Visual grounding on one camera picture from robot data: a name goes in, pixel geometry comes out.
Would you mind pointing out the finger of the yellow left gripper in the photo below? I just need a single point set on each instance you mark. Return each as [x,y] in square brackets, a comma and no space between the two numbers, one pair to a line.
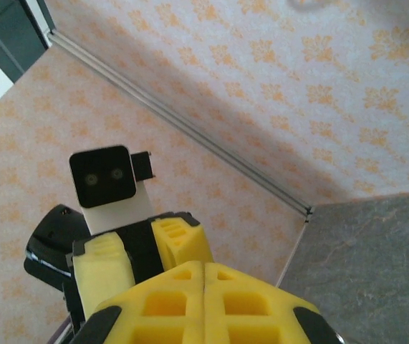
[182,243]
[100,268]

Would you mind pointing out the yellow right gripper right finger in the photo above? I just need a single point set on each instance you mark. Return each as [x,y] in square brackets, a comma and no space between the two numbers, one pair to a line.
[279,315]

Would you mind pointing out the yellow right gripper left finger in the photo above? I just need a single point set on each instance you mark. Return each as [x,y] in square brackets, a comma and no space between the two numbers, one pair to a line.
[136,322]

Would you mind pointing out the dark grey room panel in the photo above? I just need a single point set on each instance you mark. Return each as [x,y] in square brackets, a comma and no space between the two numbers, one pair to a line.
[7,21]

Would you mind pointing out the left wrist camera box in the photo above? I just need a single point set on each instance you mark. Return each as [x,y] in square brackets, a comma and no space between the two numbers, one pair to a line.
[100,175]

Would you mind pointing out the aluminium frame post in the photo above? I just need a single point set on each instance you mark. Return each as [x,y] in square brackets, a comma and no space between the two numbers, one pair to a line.
[175,118]

